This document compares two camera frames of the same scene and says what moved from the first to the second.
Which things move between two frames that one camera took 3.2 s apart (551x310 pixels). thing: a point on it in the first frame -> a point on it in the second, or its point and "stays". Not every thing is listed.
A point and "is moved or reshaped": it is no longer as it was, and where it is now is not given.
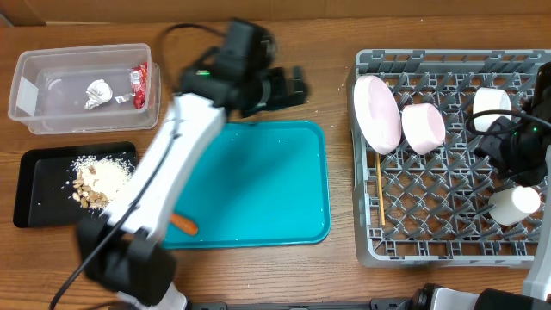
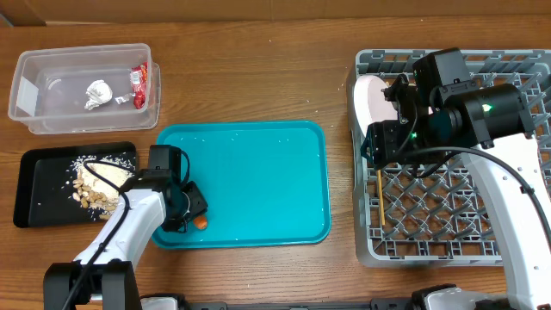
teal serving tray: [263, 183] stays
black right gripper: [491, 145] -> [384, 141]
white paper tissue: [99, 92] stays
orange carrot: [183, 224] is moved or reshaped
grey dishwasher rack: [423, 195] stays
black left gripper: [278, 95] -> [200, 205]
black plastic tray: [43, 196] stays
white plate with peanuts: [378, 114] stays
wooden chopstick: [380, 189] stays
